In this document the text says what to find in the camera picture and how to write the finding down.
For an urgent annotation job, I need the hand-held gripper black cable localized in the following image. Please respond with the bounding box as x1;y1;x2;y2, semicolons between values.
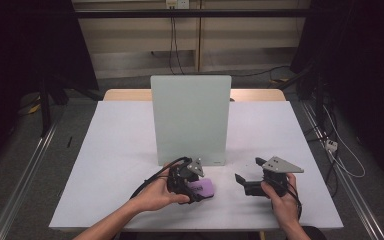
129;156;193;200
272;179;304;221

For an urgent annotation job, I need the metal floor rail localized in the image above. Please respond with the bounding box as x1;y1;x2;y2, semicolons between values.
0;108;66;240
299;99;384;240

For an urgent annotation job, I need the black hanging cable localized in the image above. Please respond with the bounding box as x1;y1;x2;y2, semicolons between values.
172;16;185;76
168;16;176;76

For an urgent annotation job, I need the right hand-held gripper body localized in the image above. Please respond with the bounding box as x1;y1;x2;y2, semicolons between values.
243;155;305;198

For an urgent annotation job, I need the white wall socket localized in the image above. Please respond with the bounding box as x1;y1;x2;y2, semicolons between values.
165;0;191;10

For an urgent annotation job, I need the bundle of black cables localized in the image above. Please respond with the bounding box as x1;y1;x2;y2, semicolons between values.
305;113;340;198

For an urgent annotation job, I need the black metal stand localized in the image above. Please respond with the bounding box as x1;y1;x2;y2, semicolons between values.
39;75;53;138

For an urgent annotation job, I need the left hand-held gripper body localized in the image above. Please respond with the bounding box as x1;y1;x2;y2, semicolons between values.
166;156;205;205

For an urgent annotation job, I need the black horizontal bar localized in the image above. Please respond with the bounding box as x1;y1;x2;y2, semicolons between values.
74;8;312;19

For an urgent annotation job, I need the black floor cable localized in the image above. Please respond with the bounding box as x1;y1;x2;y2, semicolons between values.
232;64;292;78

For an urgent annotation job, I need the person's right hand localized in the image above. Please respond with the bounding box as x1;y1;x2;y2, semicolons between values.
260;173;302;230

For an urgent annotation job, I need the person's left hand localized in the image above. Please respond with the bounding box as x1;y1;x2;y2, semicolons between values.
130;163;191;213

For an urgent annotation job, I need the white cable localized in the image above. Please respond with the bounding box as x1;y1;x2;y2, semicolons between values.
322;104;367;179

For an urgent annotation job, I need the white power strip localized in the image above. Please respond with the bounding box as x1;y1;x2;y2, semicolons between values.
325;139;339;153

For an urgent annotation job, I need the small glass whiteboard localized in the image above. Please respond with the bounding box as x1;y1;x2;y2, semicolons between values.
150;74;233;168

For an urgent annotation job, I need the white table sheet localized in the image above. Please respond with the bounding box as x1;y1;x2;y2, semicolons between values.
48;100;344;232

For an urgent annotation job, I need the purple whiteboard eraser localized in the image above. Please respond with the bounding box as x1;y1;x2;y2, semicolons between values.
189;177;216;198

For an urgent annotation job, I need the right hand-held gripper black cable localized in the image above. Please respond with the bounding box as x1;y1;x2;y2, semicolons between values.
272;179;304;221

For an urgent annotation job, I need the wooden table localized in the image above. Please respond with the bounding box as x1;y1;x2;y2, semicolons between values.
103;88;287;103

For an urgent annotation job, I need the black curtain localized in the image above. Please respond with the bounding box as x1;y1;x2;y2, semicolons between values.
0;0;100;178
290;0;384;191

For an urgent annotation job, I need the left hand-held gripper black cable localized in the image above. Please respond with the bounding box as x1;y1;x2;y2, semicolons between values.
129;156;193;200

